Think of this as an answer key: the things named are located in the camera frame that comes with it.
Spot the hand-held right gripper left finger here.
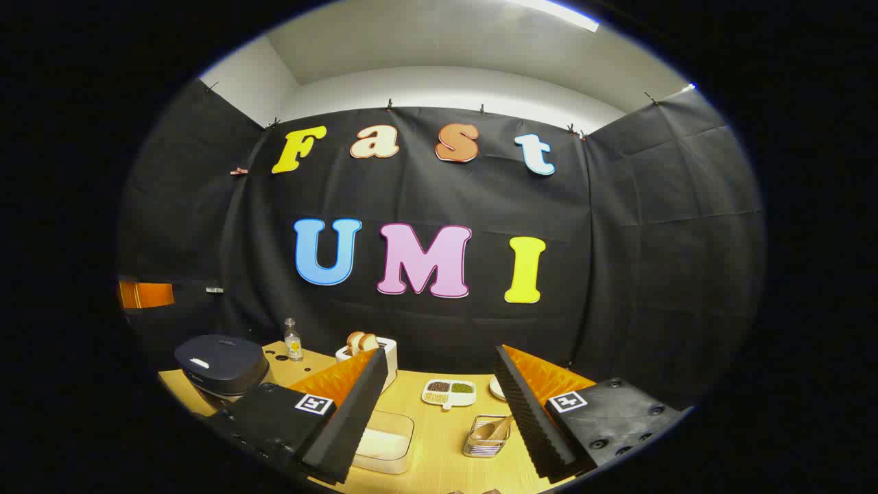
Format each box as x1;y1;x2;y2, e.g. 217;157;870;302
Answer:
206;346;390;486

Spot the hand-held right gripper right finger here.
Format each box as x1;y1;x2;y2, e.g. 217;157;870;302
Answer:
494;344;693;484

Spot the wooden spoon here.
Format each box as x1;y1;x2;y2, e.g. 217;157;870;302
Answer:
470;416;513;442

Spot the metal wire chopstick holder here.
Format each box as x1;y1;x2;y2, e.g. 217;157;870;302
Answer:
462;414;513;458

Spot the dark rice cooker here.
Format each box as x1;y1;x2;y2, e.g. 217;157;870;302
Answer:
174;334;270;412

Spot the clear plastic container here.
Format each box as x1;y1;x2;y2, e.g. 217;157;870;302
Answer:
351;410;415;475

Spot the white toaster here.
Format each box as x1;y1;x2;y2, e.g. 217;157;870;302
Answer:
335;336;399;393

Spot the white divided bean dish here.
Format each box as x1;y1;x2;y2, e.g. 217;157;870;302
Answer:
421;379;477;411

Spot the small glass bottle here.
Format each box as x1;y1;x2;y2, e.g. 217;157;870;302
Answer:
284;318;304;362

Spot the black backdrop cloth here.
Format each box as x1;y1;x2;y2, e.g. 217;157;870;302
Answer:
117;79;766;412

